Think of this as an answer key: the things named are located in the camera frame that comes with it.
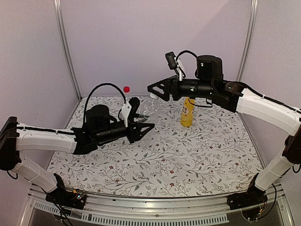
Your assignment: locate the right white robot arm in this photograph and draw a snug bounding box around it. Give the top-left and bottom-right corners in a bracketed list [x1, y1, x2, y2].
[147, 52, 301, 205]

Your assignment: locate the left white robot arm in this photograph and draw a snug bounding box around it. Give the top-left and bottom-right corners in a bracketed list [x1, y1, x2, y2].
[0, 104, 155, 204]

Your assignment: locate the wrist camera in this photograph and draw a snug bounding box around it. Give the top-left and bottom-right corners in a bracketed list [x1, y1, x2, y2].
[118, 97, 140, 128]
[165, 52, 186, 81]

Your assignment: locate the blue white bottle cap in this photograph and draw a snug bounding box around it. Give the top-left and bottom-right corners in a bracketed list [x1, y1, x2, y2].
[150, 93, 158, 99]

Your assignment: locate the left aluminium frame post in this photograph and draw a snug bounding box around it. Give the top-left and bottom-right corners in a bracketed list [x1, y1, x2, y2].
[53, 0, 82, 101]

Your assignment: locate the red cap water bottle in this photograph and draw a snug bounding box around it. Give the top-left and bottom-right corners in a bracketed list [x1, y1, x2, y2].
[123, 86, 132, 101]

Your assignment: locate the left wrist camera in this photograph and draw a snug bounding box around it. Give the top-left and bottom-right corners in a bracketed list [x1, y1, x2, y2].
[118, 97, 140, 128]

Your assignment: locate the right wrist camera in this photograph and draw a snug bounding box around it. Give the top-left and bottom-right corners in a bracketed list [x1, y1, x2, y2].
[165, 52, 186, 81]

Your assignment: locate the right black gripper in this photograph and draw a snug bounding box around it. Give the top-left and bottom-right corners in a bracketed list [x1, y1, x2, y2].
[147, 74, 214, 101]

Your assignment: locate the aluminium frame post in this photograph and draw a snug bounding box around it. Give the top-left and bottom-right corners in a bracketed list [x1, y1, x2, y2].
[53, 0, 82, 101]
[236, 0, 259, 81]

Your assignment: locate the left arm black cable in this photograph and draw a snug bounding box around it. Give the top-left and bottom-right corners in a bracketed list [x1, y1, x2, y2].
[84, 82, 127, 123]

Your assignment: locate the floral patterned table mat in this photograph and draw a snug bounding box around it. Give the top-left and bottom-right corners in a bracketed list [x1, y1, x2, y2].
[48, 100, 262, 197]

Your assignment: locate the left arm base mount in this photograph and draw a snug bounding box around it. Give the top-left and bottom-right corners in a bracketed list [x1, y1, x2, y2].
[46, 173, 87, 210]

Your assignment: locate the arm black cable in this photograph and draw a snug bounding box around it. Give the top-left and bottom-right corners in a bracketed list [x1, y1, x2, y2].
[176, 50, 198, 59]
[84, 82, 127, 123]

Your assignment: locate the front aluminium rail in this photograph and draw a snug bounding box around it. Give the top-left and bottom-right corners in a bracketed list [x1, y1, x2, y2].
[20, 184, 295, 226]

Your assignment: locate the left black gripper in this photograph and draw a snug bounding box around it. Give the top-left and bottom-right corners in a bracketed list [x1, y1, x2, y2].
[95, 114, 155, 144]

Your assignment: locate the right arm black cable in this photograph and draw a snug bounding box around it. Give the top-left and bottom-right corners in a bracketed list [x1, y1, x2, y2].
[176, 50, 198, 59]

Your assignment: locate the yellow juice bottle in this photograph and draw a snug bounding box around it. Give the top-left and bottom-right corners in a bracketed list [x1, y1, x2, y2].
[180, 97, 195, 127]

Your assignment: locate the clear plastic bottle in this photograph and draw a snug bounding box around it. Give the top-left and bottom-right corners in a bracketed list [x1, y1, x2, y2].
[137, 96, 160, 124]

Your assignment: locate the right aluminium frame post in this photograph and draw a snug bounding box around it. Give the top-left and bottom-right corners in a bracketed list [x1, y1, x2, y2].
[236, 0, 259, 81]

